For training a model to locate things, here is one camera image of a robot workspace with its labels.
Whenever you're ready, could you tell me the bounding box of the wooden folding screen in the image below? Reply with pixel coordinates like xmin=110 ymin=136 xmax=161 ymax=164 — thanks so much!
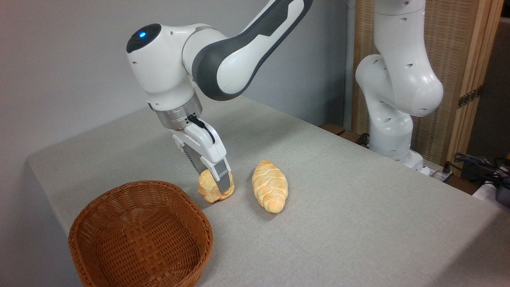
xmin=352 ymin=0 xmax=505 ymax=173

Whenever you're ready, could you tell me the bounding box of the long braided bread loaf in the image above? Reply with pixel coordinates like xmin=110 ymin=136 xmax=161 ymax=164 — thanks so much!
xmin=251 ymin=160 xmax=289 ymax=214

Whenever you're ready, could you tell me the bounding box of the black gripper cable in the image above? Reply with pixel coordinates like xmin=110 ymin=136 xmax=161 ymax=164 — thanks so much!
xmin=187 ymin=114 xmax=216 ymax=145

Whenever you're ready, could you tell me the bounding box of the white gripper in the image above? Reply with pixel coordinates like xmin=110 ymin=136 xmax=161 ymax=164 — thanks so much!
xmin=172 ymin=122 xmax=232 ymax=194

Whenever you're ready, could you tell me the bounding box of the brown wooden base board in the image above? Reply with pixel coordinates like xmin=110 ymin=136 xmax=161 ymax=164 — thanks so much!
xmin=319 ymin=123 xmax=372 ymax=149

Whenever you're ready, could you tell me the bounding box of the round orange bread roll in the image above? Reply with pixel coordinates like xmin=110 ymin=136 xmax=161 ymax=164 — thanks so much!
xmin=198 ymin=169 xmax=235 ymax=204

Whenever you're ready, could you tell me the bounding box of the brown wicker basket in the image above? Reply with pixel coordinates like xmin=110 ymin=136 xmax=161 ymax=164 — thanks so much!
xmin=68 ymin=180 xmax=214 ymax=287

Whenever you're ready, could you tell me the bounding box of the black cable bundle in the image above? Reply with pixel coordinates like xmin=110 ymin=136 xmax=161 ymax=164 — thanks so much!
xmin=453 ymin=153 xmax=510 ymax=189

